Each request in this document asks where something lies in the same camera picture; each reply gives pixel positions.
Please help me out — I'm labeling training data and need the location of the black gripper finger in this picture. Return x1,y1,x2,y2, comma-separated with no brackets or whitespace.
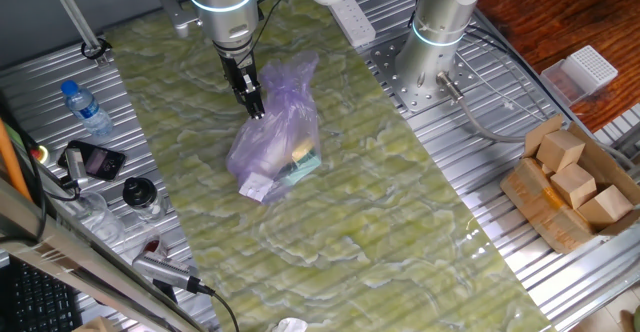
244,74,266,121
233,85,254,116

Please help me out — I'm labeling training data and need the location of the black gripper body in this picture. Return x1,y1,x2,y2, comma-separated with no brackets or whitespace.
215,39,261,96

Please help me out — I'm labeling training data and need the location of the purple translucent plastic bag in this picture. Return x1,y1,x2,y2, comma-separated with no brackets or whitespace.
224,50,324,206

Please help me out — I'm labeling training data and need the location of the yellow item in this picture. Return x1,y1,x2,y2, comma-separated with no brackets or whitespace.
291,139,316,162

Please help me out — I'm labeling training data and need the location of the teal box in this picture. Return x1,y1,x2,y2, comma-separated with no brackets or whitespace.
277,149,322,186

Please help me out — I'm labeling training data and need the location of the white power strip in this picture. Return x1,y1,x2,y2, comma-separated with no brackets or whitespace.
327,0,377,48

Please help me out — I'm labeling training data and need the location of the black cap glass bottle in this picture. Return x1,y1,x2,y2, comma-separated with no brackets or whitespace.
121,175,167,223

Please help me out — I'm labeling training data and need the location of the green marble pattern mat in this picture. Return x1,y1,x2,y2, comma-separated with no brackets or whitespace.
104,0,551,332

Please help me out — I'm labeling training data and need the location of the blue cap water bottle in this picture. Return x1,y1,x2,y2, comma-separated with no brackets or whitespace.
60,79,115,138

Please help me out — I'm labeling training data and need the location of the black smartphone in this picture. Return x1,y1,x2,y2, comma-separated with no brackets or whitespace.
57,139,127,182

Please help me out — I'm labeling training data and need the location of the grey metal tripod pole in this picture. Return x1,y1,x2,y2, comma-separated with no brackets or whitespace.
42,0,112,69

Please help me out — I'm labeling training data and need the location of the small glass with brown liquid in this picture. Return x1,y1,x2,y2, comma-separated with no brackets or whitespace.
132,229,170,266

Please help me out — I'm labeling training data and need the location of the large clear drinking glass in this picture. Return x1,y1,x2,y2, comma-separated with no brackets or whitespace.
72,190,126,247

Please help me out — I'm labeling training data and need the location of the red emergency stop button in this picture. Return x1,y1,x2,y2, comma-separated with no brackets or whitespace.
29,144,52,166

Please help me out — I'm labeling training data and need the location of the crumpled white tissue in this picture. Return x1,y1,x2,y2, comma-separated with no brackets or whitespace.
271,316,309,332

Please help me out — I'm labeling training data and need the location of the orange stick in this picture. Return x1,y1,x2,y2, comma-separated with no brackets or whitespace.
0,119,34,204

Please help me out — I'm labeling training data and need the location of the black keyboard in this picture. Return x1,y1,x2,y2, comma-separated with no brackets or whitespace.
0,256,84,332

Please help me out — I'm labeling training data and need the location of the brown wooden block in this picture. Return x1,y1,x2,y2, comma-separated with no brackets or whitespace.
499,114,640,256

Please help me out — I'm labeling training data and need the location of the clear plastic box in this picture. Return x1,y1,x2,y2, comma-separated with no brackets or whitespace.
539,59,590,107

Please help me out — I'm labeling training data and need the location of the plain wooden block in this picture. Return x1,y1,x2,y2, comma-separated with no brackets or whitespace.
549,162,598,209
577,185,635,231
535,130,586,173

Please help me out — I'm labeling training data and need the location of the white pipette tip box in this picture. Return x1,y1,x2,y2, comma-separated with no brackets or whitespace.
559,45,620,96

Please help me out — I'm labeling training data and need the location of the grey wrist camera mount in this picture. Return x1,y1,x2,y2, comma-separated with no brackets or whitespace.
157,0,202,39

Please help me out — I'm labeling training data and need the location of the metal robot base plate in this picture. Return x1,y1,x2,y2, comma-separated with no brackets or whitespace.
367,31,481,116

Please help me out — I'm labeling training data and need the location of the small ribbed silver camera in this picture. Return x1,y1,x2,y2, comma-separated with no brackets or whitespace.
63,146,90,189

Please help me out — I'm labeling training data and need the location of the silver camera with black mount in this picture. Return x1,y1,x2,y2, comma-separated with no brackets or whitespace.
131,250,202,304

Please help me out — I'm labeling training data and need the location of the black camera cable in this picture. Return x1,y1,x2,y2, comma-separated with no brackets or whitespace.
197,282,242,332

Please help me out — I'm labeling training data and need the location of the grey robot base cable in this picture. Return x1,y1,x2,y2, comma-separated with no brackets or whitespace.
435,70,640,173

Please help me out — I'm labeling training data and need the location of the metal frame beam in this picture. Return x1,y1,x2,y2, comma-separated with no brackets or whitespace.
0,177,204,332

